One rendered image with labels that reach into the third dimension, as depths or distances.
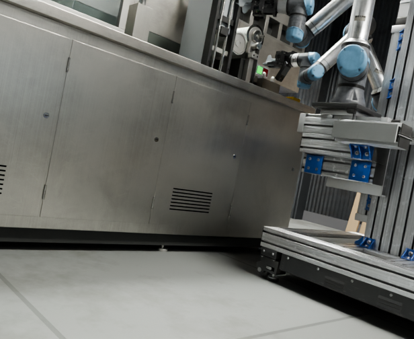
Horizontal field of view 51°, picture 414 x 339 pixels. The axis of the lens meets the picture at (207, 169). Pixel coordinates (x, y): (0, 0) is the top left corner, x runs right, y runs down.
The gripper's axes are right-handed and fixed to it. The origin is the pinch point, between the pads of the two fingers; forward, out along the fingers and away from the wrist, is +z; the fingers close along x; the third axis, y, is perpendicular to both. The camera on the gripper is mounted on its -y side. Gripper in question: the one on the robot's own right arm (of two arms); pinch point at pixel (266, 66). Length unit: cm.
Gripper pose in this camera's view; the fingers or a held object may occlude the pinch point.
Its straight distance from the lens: 266.4
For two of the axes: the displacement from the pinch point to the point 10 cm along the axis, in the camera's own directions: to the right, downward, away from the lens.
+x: -7.4, -1.1, -6.6
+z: -6.5, -1.3, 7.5
